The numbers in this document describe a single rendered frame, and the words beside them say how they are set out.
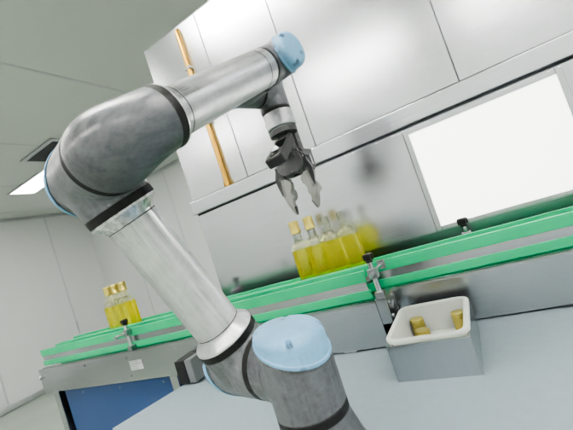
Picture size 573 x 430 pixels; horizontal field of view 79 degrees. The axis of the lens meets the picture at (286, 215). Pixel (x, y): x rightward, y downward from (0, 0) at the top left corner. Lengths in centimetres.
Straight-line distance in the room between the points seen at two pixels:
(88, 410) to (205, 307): 154
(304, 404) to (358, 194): 82
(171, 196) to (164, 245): 530
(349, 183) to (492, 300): 56
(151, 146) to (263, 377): 37
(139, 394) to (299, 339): 128
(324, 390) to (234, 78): 50
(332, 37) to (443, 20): 36
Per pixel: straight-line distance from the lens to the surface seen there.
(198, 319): 62
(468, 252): 106
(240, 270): 154
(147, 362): 161
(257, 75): 67
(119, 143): 49
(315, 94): 135
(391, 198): 122
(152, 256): 59
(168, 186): 593
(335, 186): 126
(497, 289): 107
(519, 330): 100
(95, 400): 202
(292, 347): 54
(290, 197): 86
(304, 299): 110
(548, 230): 106
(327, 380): 57
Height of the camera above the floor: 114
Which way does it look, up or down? 2 degrees up
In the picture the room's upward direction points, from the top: 19 degrees counter-clockwise
